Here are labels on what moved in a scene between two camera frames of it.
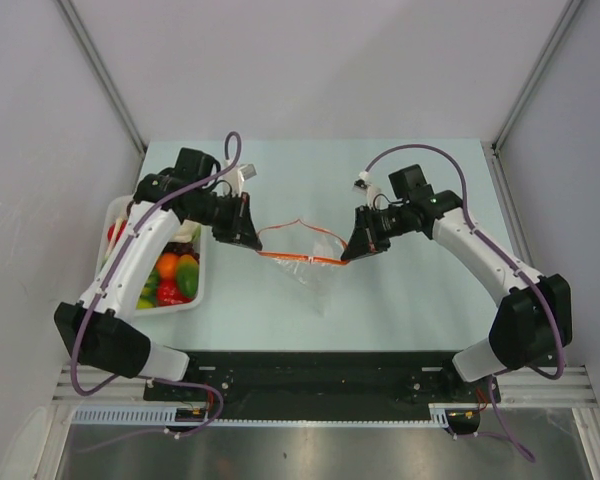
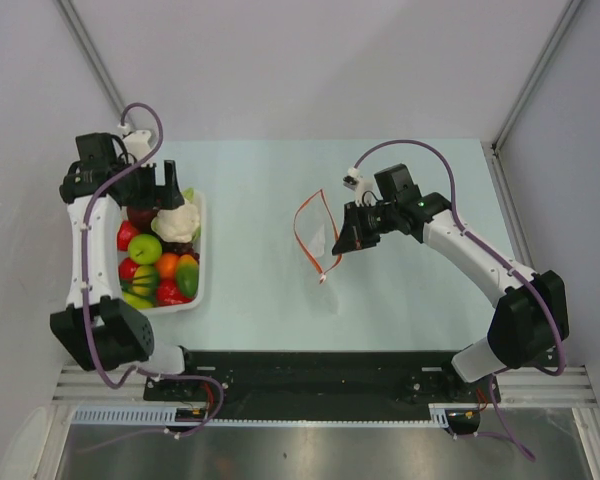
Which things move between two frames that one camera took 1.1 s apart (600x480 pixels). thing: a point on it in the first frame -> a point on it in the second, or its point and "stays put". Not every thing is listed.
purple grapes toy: (181, 248) stays put
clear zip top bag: (309, 254) -> (317, 235)
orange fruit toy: (166, 265) stays put
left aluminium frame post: (78, 25) stays put
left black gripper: (240, 214) -> (164, 196)
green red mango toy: (187, 275) stays put
